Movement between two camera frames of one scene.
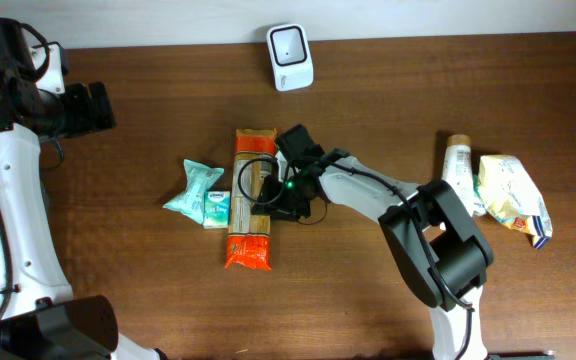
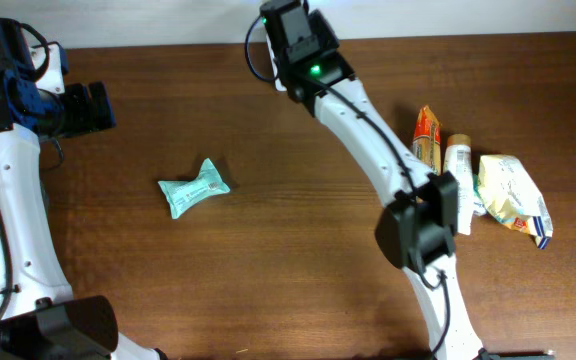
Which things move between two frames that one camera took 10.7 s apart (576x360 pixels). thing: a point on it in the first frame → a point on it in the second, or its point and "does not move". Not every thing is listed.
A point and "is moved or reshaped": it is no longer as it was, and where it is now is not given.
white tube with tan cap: x=458 y=168 does not move
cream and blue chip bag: x=511 y=198 does not move
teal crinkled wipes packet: x=198 y=179 is moved or reshaped
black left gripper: x=84 y=107 does not move
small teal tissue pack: x=479 y=207 does not move
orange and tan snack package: x=250 y=245 → x=427 y=140
